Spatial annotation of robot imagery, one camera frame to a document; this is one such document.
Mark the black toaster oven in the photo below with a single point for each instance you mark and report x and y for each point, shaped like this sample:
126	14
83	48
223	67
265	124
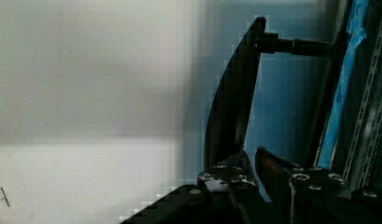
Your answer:
303	108

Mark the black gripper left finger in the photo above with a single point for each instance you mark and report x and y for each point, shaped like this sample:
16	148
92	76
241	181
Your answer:
232	177

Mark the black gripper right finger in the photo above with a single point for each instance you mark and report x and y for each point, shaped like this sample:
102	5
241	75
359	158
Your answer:
302	195

